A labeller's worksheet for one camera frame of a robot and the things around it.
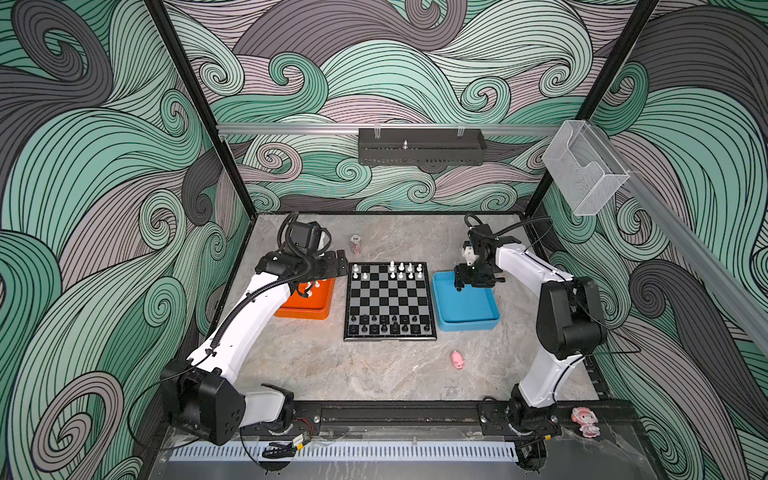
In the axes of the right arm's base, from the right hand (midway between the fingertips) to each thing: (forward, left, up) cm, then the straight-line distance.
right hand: (467, 282), depth 94 cm
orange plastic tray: (-9, +47, +1) cm, 48 cm away
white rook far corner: (+7, +37, -2) cm, 37 cm away
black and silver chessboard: (-5, +25, -4) cm, 26 cm away
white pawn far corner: (+4, +37, -3) cm, 37 cm away
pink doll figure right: (-37, -23, -2) cm, 44 cm away
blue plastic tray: (-9, +2, 0) cm, 9 cm away
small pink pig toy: (-23, +6, -3) cm, 24 cm away
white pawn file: (+4, +33, -2) cm, 33 cm away
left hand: (-4, +40, +16) cm, 43 cm away
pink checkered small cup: (+15, +37, 0) cm, 40 cm away
